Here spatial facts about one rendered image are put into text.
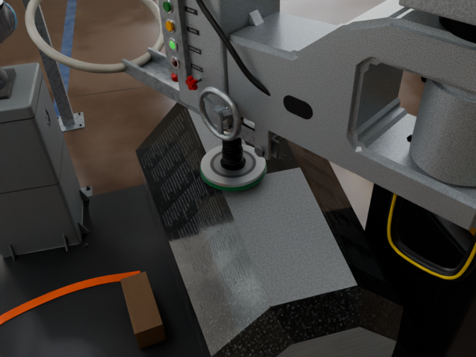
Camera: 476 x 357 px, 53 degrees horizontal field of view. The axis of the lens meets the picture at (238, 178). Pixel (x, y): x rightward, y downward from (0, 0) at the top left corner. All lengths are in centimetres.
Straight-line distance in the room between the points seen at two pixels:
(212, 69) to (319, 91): 33
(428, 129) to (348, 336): 62
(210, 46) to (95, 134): 225
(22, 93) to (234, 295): 133
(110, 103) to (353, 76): 288
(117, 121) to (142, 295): 162
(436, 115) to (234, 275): 73
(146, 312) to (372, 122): 137
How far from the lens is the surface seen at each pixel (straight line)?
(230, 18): 119
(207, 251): 152
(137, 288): 222
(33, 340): 237
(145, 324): 211
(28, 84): 231
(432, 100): 95
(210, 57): 125
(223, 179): 152
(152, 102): 365
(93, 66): 171
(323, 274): 134
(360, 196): 280
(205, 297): 147
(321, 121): 109
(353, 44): 96
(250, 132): 134
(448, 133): 95
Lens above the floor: 188
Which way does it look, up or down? 41 degrees down
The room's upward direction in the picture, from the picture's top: 3 degrees counter-clockwise
